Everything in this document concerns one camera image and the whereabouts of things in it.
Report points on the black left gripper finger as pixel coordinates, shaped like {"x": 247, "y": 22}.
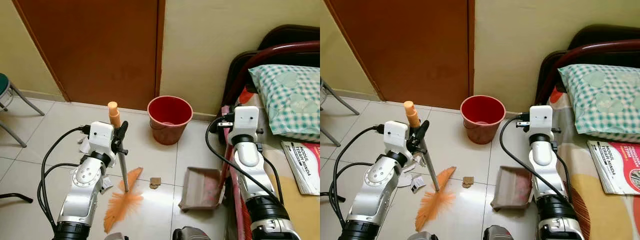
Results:
{"x": 423, "y": 131}
{"x": 123, "y": 130}

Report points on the orange broom with metal stick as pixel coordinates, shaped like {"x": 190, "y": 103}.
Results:
{"x": 434, "y": 202}
{"x": 122, "y": 205}

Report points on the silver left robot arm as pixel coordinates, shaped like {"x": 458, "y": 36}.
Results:
{"x": 85, "y": 185}
{"x": 375, "y": 185}

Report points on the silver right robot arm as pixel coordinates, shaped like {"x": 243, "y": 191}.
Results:
{"x": 542, "y": 153}
{"x": 245, "y": 156}

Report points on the white paper scrap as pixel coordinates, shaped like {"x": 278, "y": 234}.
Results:
{"x": 107, "y": 184}
{"x": 84, "y": 146}
{"x": 407, "y": 180}

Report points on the red plastic bucket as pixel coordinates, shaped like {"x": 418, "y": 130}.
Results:
{"x": 170, "y": 125}
{"x": 482, "y": 125}

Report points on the brown paper scrap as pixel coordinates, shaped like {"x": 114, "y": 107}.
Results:
{"x": 468, "y": 182}
{"x": 155, "y": 183}

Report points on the green stool with metal legs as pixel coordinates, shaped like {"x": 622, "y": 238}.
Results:
{"x": 350, "y": 106}
{"x": 4, "y": 82}

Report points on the brown wooden door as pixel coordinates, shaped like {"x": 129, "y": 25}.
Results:
{"x": 410, "y": 50}
{"x": 100, "y": 50}

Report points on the grey robot left foot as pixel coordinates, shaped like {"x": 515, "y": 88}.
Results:
{"x": 116, "y": 236}
{"x": 419, "y": 236}

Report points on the grey robot foot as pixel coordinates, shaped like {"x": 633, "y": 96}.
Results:
{"x": 191, "y": 234}
{"x": 497, "y": 233}
{"x": 419, "y": 236}
{"x": 116, "y": 236}

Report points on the brown dustpan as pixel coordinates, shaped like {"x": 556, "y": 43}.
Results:
{"x": 200, "y": 190}
{"x": 510, "y": 189}

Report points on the white and red printed book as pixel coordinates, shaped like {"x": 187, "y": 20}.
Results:
{"x": 617, "y": 167}
{"x": 305, "y": 167}

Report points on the grey robot right foot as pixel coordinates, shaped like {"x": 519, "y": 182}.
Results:
{"x": 497, "y": 233}
{"x": 191, "y": 234}

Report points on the green checkered pillow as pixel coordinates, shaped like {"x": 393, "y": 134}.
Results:
{"x": 290, "y": 100}
{"x": 600, "y": 100}

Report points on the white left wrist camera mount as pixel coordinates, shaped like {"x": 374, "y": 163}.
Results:
{"x": 396, "y": 136}
{"x": 101, "y": 137}

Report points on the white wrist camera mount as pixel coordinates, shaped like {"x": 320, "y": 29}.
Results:
{"x": 246, "y": 120}
{"x": 101, "y": 137}
{"x": 396, "y": 136}
{"x": 541, "y": 119}

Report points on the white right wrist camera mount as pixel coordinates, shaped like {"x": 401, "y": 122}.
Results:
{"x": 246, "y": 120}
{"x": 541, "y": 119}

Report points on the dark red bed frame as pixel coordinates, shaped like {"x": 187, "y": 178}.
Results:
{"x": 595, "y": 47}
{"x": 280, "y": 48}

